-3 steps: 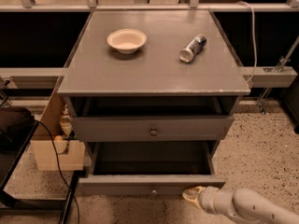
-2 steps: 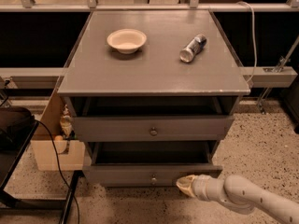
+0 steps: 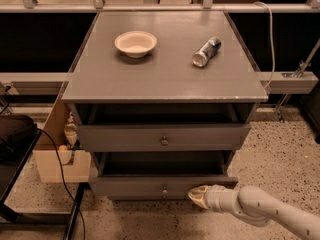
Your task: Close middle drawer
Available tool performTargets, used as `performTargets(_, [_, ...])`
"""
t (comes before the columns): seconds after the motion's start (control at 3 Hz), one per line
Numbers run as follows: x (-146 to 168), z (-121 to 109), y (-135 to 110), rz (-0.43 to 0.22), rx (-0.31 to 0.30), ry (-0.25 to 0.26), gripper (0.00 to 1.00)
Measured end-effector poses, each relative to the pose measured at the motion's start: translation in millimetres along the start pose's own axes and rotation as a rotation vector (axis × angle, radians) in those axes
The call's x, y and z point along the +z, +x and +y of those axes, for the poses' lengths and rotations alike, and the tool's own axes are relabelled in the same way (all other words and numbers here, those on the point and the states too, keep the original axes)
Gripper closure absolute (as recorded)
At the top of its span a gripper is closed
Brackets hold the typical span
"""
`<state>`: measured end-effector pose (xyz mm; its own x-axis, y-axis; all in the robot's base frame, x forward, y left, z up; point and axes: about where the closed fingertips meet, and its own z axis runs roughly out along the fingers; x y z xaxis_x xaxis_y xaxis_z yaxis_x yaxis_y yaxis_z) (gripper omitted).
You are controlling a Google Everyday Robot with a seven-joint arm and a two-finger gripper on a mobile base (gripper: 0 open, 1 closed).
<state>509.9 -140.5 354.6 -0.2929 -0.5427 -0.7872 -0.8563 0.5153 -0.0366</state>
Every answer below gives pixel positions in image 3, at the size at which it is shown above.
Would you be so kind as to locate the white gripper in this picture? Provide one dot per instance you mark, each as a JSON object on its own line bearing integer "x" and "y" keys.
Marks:
{"x": 213, "y": 196}

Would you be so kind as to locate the grey drawer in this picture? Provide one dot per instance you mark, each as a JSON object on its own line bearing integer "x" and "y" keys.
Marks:
{"x": 160, "y": 127}
{"x": 159, "y": 175}

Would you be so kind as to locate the grey wooden drawer cabinet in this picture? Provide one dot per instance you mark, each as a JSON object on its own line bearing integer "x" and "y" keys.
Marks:
{"x": 166, "y": 75}

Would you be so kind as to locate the grey top drawer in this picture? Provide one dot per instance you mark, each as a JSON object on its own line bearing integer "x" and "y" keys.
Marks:
{"x": 160, "y": 127}

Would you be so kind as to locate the silver blue drink can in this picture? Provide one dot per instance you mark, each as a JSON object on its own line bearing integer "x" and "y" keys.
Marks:
{"x": 206, "y": 52}

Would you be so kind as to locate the cardboard box with items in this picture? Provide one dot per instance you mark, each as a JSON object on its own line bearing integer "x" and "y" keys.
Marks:
{"x": 55, "y": 161}

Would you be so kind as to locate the white paper bowl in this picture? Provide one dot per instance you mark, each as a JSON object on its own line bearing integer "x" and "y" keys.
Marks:
{"x": 135, "y": 44}

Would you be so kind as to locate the black cart with bag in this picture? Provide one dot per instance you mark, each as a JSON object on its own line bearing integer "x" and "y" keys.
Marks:
{"x": 18, "y": 136}

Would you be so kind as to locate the aluminium frame rail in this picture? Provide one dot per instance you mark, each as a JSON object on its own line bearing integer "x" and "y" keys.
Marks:
{"x": 33, "y": 83}

